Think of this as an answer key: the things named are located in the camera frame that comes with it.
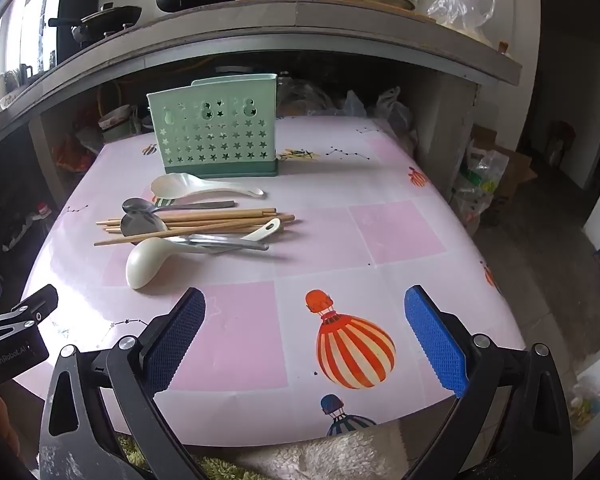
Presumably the fuzzy green beige mat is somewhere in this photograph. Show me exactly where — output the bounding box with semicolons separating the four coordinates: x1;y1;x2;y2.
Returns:
115;427;411;480

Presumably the person's left hand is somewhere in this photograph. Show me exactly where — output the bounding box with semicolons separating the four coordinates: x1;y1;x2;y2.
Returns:
0;392;21;466

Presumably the yellow hose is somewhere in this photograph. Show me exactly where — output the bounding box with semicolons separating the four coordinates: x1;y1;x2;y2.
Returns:
96;82;123;121

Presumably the cardboard box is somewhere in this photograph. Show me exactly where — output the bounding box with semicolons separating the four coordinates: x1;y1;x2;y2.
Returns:
470;125;538;196

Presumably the pile of wooden chopsticks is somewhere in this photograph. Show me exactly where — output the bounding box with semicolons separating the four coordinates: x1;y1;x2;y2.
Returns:
94;207;297;247

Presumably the grey concrete kitchen counter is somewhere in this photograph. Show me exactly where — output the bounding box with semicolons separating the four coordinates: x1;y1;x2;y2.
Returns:
0;0;523;161

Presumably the black wok with lid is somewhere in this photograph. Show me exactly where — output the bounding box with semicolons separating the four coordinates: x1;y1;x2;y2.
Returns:
48;4;143;43

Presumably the crumpled clear plastic bag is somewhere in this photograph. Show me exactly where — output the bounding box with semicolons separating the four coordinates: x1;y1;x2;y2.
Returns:
280;80;342;117

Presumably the green star-cutout utensil holder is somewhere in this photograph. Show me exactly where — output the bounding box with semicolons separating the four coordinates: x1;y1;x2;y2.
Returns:
146;74;280;179

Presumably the pink balloon-print tablecloth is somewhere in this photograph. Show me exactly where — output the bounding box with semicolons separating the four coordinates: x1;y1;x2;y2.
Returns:
12;115;526;448

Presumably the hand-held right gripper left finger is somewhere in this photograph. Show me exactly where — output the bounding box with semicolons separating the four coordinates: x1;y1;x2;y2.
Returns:
39;287;207;480

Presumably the orange snack bag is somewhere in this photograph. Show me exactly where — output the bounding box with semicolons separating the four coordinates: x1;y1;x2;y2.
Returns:
55;135;98;173

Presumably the plastic bag with green items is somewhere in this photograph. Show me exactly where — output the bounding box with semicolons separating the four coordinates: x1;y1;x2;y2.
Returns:
452;150;510;226

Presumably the white rice spoon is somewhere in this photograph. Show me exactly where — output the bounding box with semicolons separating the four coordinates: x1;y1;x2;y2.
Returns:
151;172;266;202

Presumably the white plastic bag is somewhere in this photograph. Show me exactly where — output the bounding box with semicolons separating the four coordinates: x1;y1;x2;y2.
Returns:
347;87;414;137

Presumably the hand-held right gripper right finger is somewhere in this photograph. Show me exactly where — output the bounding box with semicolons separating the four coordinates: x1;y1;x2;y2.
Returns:
404;285;574;480

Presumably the metal spoon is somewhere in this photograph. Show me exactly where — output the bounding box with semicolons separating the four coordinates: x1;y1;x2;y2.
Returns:
122;198;237;214
172;237;243;255
119;212;270;252

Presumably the white floral bowl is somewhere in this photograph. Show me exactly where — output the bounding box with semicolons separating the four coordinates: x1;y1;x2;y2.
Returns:
99;105;132;129

